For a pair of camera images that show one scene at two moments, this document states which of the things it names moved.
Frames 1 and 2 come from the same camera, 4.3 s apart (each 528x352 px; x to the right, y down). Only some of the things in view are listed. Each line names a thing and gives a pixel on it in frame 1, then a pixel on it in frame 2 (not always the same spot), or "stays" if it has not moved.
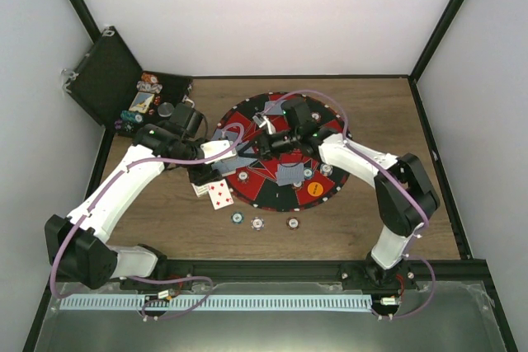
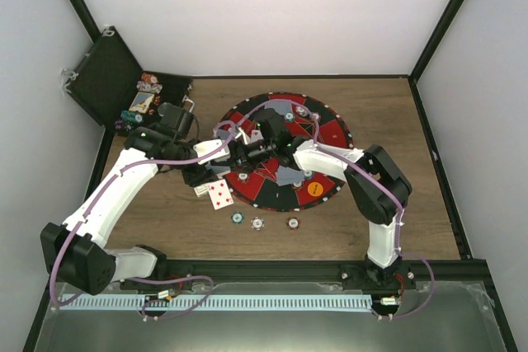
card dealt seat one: (289, 173) stays
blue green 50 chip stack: (238, 218) stays
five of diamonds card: (219, 194) stays
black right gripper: (266, 150) → (233, 147)
